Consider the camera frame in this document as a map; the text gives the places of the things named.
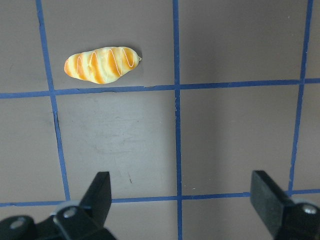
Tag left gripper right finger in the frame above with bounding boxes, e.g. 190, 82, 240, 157
250, 170, 320, 240

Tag striped toy bread loaf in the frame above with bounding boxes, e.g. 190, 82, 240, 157
63, 46, 142, 85

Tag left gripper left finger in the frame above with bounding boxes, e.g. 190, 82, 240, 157
53, 171, 112, 240

